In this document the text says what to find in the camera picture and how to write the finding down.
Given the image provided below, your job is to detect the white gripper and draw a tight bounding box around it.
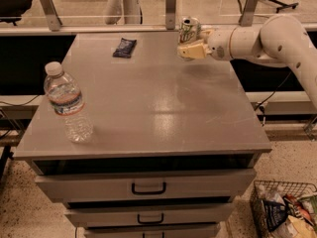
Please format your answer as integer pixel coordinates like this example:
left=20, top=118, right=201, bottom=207
left=177, top=29, right=232, bottom=60

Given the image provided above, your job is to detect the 7up soda can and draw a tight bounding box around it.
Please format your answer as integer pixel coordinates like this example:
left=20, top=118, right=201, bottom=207
left=178, top=17, right=201, bottom=45

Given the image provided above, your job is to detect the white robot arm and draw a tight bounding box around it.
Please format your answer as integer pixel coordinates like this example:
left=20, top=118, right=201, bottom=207
left=177, top=14, right=317, bottom=107

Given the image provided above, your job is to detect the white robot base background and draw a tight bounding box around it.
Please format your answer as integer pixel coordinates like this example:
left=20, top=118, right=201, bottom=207
left=105, top=0, right=143, bottom=25

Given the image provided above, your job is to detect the clear plastic water bottle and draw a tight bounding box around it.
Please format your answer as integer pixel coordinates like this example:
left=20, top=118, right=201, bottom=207
left=44, top=61, right=93, bottom=143

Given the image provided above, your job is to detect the dark blue snack packet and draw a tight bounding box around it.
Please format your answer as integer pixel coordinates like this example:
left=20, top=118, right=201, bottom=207
left=113, top=38, right=137, bottom=59

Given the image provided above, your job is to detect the grey drawer cabinet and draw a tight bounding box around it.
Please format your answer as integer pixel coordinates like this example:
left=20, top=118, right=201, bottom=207
left=13, top=30, right=273, bottom=238

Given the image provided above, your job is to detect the dark blue chip bag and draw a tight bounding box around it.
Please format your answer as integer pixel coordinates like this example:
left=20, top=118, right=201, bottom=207
left=263, top=200, right=288, bottom=232

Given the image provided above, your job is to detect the red snack bag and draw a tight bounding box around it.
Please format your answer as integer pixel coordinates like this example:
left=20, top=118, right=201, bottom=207
left=283, top=193, right=313, bottom=224

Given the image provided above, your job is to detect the black office chair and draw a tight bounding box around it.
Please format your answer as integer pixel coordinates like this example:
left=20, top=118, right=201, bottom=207
left=0, top=0, right=33, bottom=26

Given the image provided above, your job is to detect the yellow snack bag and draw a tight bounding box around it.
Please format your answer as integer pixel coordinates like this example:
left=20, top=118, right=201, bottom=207
left=281, top=216, right=317, bottom=238

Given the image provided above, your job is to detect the right metal bracket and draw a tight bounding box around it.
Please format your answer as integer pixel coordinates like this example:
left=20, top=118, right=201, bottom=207
left=239, top=0, right=259, bottom=27

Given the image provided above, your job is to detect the metal bracket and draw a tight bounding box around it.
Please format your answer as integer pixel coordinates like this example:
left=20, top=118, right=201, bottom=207
left=40, top=0, right=62, bottom=32
left=239, top=0, right=259, bottom=27
left=165, top=0, right=176, bottom=30

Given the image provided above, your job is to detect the middle metal bracket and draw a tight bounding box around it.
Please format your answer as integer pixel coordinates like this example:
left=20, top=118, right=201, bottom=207
left=165, top=0, right=176, bottom=30

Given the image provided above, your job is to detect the black cable right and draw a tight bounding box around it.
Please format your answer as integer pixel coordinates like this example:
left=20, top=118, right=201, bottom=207
left=253, top=69, right=293, bottom=113

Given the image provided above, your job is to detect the black cable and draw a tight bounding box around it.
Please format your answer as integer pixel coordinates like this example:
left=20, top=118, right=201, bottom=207
left=0, top=94, right=40, bottom=141
left=253, top=69, right=293, bottom=113

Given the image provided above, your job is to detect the top drawer with black handle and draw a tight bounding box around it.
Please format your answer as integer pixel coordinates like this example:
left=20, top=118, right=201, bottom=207
left=36, top=169, right=256, bottom=203

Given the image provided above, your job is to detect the drawer with black handle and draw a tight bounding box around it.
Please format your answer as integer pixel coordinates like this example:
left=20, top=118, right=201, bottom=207
left=36, top=169, right=256, bottom=203
left=65, top=203, right=234, bottom=228
left=84, top=223, right=220, bottom=238

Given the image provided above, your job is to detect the left metal bracket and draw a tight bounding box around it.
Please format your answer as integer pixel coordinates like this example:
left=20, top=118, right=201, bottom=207
left=40, top=0, right=62, bottom=32

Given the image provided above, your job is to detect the wire mesh basket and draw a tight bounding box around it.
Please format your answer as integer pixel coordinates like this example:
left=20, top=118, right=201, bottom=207
left=250, top=180, right=317, bottom=238

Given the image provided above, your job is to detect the middle drawer with black handle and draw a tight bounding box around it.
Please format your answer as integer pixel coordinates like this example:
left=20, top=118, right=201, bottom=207
left=65, top=203, right=234, bottom=228

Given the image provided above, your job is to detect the black cable left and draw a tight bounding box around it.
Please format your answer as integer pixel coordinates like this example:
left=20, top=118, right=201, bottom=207
left=0, top=94, right=40, bottom=141

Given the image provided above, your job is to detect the bottom drawer with black handle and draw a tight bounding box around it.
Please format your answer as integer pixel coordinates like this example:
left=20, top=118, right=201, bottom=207
left=84, top=223, right=220, bottom=238

